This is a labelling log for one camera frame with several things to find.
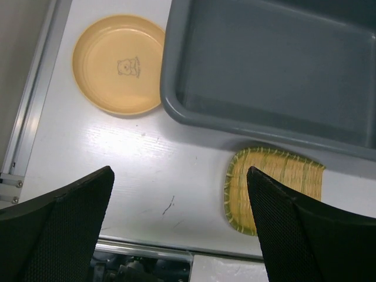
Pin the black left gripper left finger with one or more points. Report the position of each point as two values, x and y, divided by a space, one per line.
52 237

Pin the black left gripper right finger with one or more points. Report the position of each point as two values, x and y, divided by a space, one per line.
303 239

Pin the woven bamboo tray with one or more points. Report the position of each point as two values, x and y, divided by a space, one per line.
297 172

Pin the yellow bear plate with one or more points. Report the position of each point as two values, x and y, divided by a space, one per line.
116 64

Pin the grey plastic bin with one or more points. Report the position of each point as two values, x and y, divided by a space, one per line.
294 72

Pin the aluminium table edge rail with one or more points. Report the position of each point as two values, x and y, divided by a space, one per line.
31 34

